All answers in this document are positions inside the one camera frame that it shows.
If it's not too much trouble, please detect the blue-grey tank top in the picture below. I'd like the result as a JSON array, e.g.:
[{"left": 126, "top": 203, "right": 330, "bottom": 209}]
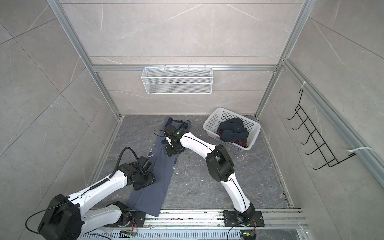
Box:
[{"left": 127, "top": 131, "right": 179, "bottom": 217}]

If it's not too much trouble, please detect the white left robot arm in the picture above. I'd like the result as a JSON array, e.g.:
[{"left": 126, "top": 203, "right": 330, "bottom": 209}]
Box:
[{"left": 38, "top": 170, "right": 156, "bottom": 240}]

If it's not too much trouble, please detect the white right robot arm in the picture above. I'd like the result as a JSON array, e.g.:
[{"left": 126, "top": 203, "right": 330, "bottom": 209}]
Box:
[{"left": 164, "top": 130, "right": 256, "bottom": 226}]

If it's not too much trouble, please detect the dark navy tank top pile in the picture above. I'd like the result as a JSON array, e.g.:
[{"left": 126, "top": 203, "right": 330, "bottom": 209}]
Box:
[{"left": 217, "top": 118, "right": 248, "bottom": 132}]

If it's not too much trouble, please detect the white plastic laundry basket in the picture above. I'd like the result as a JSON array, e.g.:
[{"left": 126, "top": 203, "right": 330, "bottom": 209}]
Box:
[{"left": 203, "top": 108, "right": 261, "bottom": 152}]

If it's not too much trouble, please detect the red garment in basket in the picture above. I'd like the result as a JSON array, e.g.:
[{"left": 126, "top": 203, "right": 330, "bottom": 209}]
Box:
[{"left": 217, "top": 130, "right": 249, "bottom": 148}]

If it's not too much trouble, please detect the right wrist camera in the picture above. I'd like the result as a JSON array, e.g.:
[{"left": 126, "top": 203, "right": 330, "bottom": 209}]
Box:
[{"left": 164, "top": 125, "right": 182, "bottom": 138}]

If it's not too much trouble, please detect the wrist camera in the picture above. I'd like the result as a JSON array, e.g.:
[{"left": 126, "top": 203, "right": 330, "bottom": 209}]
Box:
[
  {"left": 164, "top": 125, "right": 182, "bottom": 138},
  {"left": 135, "top": 156, "right": 153, "bottom": 174}
]

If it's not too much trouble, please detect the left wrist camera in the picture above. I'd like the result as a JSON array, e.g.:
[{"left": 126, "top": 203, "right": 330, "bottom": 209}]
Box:
[{"left": 135, "top": 156, "right": 153, "bottom": 174}]

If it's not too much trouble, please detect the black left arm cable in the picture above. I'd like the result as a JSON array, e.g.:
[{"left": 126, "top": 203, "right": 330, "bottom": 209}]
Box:
[{"left": 107, "top": 146, "right": 139, "bottom": 179}]

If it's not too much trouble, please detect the grey slotted cable duct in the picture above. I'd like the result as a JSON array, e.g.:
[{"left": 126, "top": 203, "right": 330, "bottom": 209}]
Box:
[{"left": 79, "top": 229, "right": 243, "bottom": 240}]

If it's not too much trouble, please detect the white wire mesh wall basket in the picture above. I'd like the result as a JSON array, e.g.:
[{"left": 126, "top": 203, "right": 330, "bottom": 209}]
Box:
[{"left": 141, "top": 67, "right": 214, "bottom": 95}]

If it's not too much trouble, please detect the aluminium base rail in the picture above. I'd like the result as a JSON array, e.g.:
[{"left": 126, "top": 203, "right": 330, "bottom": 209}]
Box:
[{"left": 103, "top": 208, "right": 310, "bottom": 233}]

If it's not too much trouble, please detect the black wire hook rack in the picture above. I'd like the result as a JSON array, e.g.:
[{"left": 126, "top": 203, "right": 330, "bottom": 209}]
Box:
[{"left": 287, "top": 89, "right": 356, "bottom": 170}]

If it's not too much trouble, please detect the white cable tie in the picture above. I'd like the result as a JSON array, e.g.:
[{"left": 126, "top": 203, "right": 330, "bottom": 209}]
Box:
[{"left": 347, "top": 147, "right": 374, "bottom": 153}]

